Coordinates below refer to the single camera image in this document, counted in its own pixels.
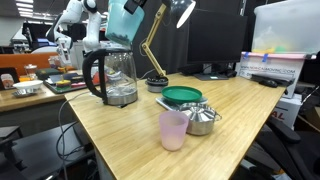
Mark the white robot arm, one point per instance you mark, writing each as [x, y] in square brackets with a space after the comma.
[91, 30]

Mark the white bowl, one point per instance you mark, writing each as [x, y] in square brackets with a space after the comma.
[28, 84]

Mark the green plastic plate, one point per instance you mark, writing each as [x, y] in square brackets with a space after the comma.
[181, 94]

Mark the black office chair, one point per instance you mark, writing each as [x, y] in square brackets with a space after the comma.
[293, 150]

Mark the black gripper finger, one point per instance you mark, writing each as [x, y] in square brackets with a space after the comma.
[135, 5]

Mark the black computer mouse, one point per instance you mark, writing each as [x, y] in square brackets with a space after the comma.
[268, 83]

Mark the clear plastic storage bin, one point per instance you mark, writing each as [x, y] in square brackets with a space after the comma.
[286, 26]

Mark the black tray with items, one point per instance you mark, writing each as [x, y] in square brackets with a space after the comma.
[66, 83]

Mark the translucent blue plastic cup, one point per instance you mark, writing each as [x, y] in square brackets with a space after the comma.
[120, 23]

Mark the glass jar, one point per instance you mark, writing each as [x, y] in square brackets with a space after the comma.
[30, 70]

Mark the steel pot with lid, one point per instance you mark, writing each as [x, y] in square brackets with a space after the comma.
[201, 121]

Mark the blue tape strip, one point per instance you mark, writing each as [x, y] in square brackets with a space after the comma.
[246, 55]
[265, 57]

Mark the orange partition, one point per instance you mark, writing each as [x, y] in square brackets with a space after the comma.
[20, 61]

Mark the white printed cardboard box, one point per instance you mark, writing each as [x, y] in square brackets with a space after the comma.
[276, 68]

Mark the translucent pink plastic cup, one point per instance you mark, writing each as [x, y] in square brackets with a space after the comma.
[172, 131]

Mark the white box with red letters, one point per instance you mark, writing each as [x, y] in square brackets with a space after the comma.
[286, 111]

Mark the black low platform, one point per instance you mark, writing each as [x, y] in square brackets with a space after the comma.
[36, 150]

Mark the black computer monitor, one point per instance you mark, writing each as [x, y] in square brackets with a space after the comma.
[216, 36]

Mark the small steel tray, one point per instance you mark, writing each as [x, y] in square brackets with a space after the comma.
[21, 92]

